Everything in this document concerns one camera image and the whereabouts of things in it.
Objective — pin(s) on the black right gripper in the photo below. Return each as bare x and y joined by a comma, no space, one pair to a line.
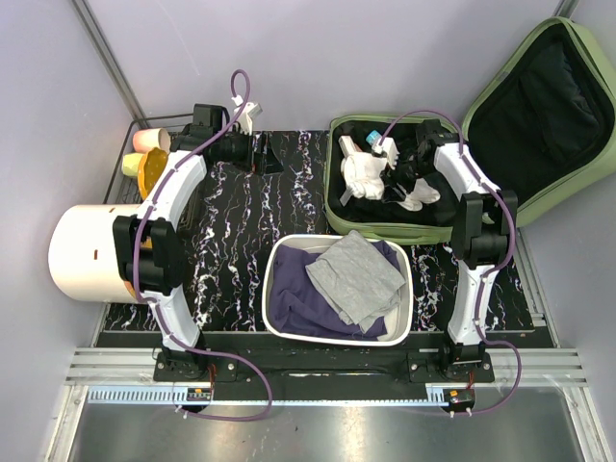
392,180

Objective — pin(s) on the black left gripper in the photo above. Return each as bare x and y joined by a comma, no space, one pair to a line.
263,163

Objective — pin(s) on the white grey cloth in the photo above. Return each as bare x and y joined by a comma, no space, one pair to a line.
361,172

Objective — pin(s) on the green hard-shell suitcase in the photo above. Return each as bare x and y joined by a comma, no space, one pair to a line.
544,128

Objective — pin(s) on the grey garment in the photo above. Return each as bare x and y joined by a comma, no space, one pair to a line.
357,280

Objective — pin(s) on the navy blue garment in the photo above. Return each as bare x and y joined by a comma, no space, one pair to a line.
296,307

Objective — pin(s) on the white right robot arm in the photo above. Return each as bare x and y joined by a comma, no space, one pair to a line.
483,238

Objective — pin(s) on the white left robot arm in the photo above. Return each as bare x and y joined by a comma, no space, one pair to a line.
151,257

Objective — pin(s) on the pink blue tube bottle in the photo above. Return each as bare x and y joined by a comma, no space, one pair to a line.
373,137

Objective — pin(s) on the white cosmetic tube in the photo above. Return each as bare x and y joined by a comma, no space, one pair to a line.
348,146

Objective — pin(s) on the pink cup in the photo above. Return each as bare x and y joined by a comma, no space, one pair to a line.
146,139

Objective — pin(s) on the light green cup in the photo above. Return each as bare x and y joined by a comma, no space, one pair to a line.
131,163

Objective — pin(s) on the white rectangular plastic basin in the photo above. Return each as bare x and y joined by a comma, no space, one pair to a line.
398,324

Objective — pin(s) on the white cylinder appliance orange lid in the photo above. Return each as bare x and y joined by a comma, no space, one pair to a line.
82,254

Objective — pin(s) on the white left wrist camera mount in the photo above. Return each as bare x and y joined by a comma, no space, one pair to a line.
245,113

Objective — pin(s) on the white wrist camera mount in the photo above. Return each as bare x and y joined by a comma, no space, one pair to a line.
385,147
245,113

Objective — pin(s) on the black wire dish rack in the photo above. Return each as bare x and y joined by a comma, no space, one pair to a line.
122,189

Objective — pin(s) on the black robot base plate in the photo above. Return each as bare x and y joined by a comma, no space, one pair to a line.
272,370

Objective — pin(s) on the aluminium rail frame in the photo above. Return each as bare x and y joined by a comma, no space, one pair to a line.
125,376

